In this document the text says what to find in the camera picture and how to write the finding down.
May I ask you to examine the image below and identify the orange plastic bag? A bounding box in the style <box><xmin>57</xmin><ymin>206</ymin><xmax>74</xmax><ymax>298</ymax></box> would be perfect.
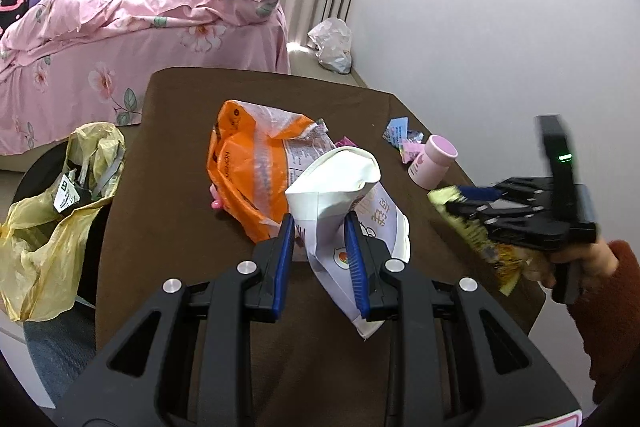
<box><xmin>206</xmin><ymin>99</ymin><xmax>331</xmax><ymax>244</ymax></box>

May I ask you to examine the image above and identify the pink floral duvet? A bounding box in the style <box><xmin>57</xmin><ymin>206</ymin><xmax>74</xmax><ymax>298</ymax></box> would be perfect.
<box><xmin>0</xmin><ymin>0</ymin><xmax>282</xmax><ymax>68</ymax></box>

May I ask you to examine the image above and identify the blue wrapper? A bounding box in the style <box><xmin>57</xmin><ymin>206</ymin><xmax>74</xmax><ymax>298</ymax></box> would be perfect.
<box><xmin>382</xmin><ymin>117</ymin><xmax>412</xmax><ymax>148</ymax></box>

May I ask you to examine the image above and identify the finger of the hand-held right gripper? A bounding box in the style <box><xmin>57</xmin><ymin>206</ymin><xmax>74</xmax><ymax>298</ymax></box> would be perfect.
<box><xmin>443</xmin><ymin>201</ymin><xmax>554</xmax><ymax>241</ymax></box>
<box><xmin>457</xmin><ymin>177</ymin><xmax>554</xmax><ymax>208</ymax></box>

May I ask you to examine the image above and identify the white plastic bag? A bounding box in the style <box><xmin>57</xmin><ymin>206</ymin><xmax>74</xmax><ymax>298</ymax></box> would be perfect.
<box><xmin>307</xmin><ymin>18</ymin><xmax>353</xmax><ymax>74</ymax></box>

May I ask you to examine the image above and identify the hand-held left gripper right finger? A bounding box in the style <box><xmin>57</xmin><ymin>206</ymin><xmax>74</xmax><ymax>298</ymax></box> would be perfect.
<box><xmin>344</xmin><ymin>210</ymin><xmax>581</xmax><ymax>427</ymax></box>

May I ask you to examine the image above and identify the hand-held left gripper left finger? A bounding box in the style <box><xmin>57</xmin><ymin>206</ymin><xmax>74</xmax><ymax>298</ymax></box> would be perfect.
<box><xmin>57</xmin><ymin>213</ymin><xmax>296</xmax><ymax>427</ymax></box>

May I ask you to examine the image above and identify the grey plastic wrapper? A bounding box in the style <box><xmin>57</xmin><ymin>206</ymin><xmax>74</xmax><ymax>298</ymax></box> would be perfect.
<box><xmin>80</xmin><ymin>147</ymin><xmax>124</xmax><ymax>202</ymax></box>

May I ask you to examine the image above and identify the yellow plastic trash bag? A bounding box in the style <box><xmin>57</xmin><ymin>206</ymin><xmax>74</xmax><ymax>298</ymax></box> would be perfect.
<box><xmin>0</xmin><ymin>122</ymin><xmax>126</xmax><ymax>323</ymax></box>

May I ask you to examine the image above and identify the yellow black snack packet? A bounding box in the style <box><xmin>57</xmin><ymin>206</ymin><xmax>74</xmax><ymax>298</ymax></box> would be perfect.
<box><xmin>427</xmin><ymin>187</ymin><xmax>524</xmax><ymax>298</ymax></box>

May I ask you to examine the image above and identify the black trash bin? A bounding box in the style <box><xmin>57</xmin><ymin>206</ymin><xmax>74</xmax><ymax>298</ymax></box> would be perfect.
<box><xmin>12</xmin><ymin>139</ymin><xmax>126</xmax><ymax>308</ymax></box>

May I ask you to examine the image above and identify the black white snack packet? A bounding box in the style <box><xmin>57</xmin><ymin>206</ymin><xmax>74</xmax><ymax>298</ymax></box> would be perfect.
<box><xmin>52</xmin><ymin>172</ymin><xmax>86</xmax><ymax>214</ymax></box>

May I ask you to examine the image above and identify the bed with pink bedding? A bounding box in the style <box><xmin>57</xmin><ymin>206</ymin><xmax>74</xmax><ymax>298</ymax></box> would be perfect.
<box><xmin>0</xmin><ymin>0</ymin><xmax>291</xmax><ymax>158</ymax></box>

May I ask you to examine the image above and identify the person's right hand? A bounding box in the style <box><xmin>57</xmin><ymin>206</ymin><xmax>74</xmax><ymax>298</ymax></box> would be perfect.
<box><xmin>522</xmin><ymin>239</ymin><xmax>620</xmax><ymax>291</ymax></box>

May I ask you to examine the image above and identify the person's right forearm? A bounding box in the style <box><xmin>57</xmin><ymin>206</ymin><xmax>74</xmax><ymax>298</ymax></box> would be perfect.
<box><xmin>570</xmin><ymin>239</ymin><xmax>640</xmax><ymax>405</ymax></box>

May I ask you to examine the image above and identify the pink bottle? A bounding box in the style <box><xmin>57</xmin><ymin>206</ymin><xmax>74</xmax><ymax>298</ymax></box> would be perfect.
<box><xmin>407</xmin><ymin>134</ymin><xmax>458</xmax><ymax>188</ymax></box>

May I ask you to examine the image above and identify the lavender wrapper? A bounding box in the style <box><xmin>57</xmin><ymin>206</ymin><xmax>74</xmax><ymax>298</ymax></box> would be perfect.
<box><xmin>400</xmin><ymin>143</ymin><xmax>427</xmax><ymax>164</ymax></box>

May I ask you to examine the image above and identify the person's leg in jeans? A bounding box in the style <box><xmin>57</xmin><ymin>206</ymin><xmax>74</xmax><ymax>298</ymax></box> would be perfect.
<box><xmin>22</xmin><ymin>302</ymin><xmax>98</xmax><ymax>408</ymax></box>

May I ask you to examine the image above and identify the white snack bag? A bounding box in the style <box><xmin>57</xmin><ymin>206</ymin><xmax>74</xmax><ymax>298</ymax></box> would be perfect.
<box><xmin>284</xmin><ymin>146</ymin><xmax>412</xmax><ymax>342</ymax></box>

